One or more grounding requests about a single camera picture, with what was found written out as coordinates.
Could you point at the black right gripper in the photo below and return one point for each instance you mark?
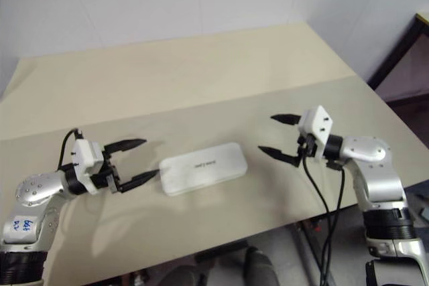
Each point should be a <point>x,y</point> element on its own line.
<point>307,147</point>

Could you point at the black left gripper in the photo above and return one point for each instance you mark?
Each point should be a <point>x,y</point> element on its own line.
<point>112,177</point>

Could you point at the white plastic pencil case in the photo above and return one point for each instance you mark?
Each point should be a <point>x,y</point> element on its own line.
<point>204,168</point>

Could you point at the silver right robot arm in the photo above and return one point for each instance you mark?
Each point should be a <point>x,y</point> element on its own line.
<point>378,179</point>

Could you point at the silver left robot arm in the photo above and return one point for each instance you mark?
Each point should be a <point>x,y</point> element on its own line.
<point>33,192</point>

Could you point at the grey metal table leg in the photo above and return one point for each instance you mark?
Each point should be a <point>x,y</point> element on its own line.
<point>308,252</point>

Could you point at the dark rounded shape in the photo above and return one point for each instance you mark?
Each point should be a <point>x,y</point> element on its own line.
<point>261,266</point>

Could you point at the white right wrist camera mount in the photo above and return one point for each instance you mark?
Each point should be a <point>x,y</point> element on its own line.
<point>316,123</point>

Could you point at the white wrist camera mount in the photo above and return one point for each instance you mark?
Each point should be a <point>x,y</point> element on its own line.
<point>87,155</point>
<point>316,123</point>

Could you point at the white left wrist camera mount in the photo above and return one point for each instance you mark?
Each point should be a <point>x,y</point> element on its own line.
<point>87,155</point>

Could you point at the dark wooden frame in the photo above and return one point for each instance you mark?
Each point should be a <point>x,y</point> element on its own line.
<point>392,58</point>

